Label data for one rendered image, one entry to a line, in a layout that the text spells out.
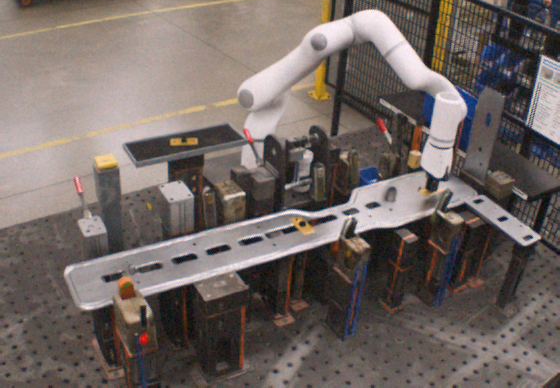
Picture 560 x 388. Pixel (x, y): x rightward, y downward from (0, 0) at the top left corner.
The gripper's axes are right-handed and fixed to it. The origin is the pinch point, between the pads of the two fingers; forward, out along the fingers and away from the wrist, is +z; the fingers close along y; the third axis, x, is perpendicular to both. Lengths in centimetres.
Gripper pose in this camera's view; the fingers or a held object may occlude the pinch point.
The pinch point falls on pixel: (432, 184)
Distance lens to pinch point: 205.7
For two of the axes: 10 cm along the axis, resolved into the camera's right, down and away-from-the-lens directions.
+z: -0.7, 8.6, 5.0
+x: 8.6, -2.0, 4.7
